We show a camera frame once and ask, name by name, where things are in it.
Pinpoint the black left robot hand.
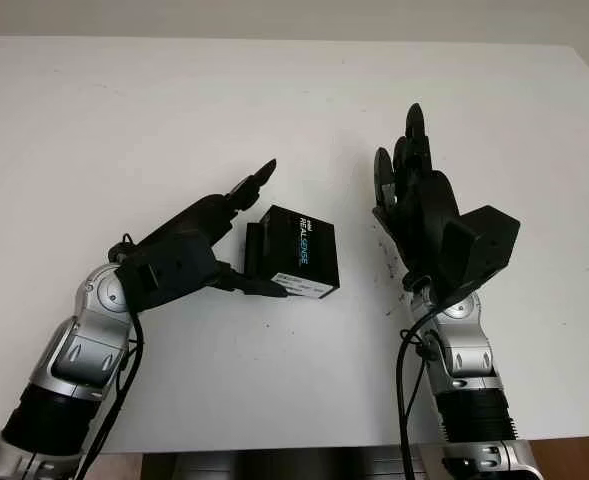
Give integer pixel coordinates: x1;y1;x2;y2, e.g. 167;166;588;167
108;158;290;301

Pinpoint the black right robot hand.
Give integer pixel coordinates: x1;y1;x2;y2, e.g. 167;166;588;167
372;103;463;296

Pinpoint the black RealSense box lid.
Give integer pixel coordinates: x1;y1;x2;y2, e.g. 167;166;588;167
258;203;343;301

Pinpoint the dark robot torso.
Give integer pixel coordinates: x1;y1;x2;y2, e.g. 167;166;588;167
143;449;445;480

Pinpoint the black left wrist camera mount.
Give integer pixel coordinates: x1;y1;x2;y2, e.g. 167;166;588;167
115;238;218;315

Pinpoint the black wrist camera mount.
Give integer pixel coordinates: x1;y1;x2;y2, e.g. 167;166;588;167
436;204;521;306
115;238;218;315

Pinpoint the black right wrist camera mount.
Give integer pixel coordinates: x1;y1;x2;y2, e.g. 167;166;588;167
436;204;521;306

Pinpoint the black camera box base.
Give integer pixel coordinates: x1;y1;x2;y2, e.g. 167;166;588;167
246;223;270;276

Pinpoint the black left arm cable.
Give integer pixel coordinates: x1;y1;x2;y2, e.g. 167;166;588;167
81;232;145;480

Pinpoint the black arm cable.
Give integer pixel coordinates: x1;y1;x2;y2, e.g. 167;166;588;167
396;294;445;480
81;232;145;480

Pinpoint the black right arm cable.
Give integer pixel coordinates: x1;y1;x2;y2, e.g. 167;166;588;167
396;294;445;480

